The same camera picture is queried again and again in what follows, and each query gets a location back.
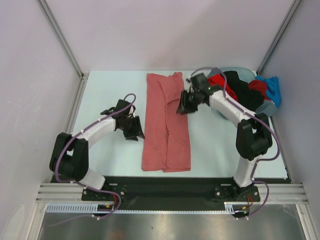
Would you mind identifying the left aluminium corner post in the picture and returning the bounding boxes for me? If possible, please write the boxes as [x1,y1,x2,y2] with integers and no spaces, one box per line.
[37,0,88,81]

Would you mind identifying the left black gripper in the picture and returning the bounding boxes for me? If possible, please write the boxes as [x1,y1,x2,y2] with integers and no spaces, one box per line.
[119,115,145,141]

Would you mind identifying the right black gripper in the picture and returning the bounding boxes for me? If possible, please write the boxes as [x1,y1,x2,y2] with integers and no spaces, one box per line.
[177,90,202,116]

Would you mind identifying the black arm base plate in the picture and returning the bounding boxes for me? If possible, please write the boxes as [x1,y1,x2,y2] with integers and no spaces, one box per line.
[80,176,291,212]

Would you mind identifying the white slotted cable duct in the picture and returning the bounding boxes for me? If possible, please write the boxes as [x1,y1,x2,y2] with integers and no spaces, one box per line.
[46,201,251,215]

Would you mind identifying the right aluminium corner post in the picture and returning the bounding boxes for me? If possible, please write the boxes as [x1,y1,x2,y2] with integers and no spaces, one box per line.
[256,0,304,75]

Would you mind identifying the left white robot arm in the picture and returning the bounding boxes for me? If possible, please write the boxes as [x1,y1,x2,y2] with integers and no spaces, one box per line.
[49,99,145,200]

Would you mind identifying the pink t shirt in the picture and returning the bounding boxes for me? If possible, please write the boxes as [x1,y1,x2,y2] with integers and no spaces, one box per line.
[141,72,191,173]

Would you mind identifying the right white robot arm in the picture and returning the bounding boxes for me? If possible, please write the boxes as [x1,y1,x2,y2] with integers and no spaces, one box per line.
[176,73,273,201]

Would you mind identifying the grey blue t shirt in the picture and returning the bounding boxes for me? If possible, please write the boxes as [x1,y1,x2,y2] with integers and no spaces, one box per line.
[221,67,278,118]

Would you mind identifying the dark red t shirt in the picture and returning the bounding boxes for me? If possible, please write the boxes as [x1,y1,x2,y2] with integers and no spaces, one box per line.
[248,79,269,100]

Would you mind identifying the black t shirt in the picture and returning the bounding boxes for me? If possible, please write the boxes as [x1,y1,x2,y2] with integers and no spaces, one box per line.
[224,70,265,111]

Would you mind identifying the aluminium front frame rail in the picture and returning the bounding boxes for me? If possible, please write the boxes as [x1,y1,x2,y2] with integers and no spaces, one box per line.
[35,183,309,204]

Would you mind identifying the bright red t shirt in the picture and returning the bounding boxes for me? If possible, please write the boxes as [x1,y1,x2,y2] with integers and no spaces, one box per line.
[207,74,238,101]

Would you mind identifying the aluminium corner post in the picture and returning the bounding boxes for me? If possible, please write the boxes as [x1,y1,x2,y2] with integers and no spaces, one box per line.
[37,0,88,81]
[256,0,304,75]

